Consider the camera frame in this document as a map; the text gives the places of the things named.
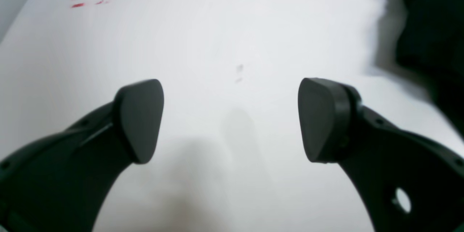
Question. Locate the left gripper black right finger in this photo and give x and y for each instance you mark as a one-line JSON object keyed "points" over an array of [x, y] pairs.
{"points": [[407, 182]]}

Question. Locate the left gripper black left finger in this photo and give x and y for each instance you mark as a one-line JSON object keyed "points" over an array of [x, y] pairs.
{"points": [[59, 183]]}

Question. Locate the black T-shirt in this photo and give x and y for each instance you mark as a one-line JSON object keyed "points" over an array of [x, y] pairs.
{"points": [[432, 43]]}

